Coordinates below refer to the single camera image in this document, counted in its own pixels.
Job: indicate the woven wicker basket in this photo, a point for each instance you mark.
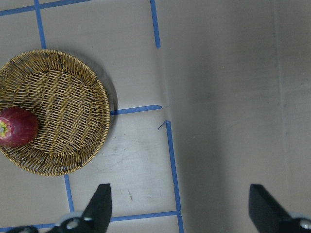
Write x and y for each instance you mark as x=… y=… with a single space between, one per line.
x=71 y=105

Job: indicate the dark red apple in basket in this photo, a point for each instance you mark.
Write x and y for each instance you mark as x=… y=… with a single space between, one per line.
x=18 y=127

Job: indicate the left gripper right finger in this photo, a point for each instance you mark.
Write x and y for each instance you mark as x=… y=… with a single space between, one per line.
x=267 y=214

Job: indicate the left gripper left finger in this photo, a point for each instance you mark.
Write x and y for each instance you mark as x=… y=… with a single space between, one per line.
x=98 y=212

